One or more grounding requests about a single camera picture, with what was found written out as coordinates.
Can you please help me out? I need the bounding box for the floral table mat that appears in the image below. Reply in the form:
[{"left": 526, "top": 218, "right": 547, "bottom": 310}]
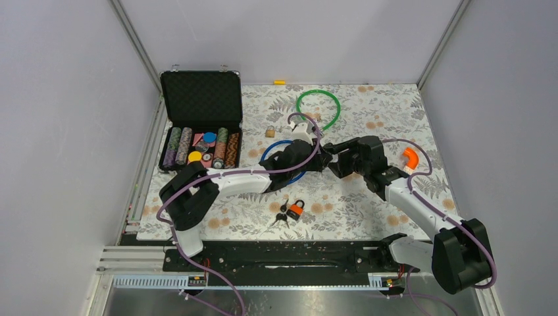
[{"left": 137, "top": 84, "right": 457, "bottom": 242}]

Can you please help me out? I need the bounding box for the black poker chip case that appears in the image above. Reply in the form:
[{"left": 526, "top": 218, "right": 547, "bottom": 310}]
[{"left": 157, "top": 64, "right": 243, "bottom": 173}]

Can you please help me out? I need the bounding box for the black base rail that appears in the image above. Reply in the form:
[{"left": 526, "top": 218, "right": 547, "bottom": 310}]
[{"left": 163, "top": 241, "right": 410, "bottom": 288}]

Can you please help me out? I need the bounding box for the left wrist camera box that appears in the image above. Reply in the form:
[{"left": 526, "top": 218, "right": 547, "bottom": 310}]
[{"left": 289, "top": 122, "right": 315, "bottom": 145}]

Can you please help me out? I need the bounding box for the orange black padlock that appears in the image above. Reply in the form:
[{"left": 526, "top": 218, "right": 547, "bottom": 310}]
[{"left": 286, "top": 199, "right": 305, "bottom": 221}]

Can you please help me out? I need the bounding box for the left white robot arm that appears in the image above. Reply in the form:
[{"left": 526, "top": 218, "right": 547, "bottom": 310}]
[{"left": 159, "top": 140, "right": 332, "bottom": 271}]

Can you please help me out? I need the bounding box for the small brass padlock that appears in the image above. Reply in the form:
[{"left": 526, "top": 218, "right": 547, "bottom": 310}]
[{"left": 265, "top": 126, "right": 276, "bottom": 138}]

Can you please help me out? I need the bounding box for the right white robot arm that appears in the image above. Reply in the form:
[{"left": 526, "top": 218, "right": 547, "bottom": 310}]
[{"left": 323, "top": 136, "right": 497, "bottom": 294}]

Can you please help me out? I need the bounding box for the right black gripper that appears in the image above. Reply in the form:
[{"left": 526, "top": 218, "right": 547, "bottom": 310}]
[{"left": 322, "top": 137, "right": 370, "bottom": 179}]

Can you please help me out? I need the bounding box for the green cable lock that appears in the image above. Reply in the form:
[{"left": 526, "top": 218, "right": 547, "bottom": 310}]
[{"left": 295, "top": 89, "right": 342, "bottom": 131}]

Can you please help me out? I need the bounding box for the blue cable lock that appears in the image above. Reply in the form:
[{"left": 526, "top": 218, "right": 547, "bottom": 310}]
[{"left": 260, "top": 140, "right": 305, "bottom": 184}]

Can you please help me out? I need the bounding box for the orange white blue toy block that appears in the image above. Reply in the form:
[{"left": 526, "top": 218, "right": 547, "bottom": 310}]
[{"left": 402, "top": 147, "right": 420, "bottom": 172}]

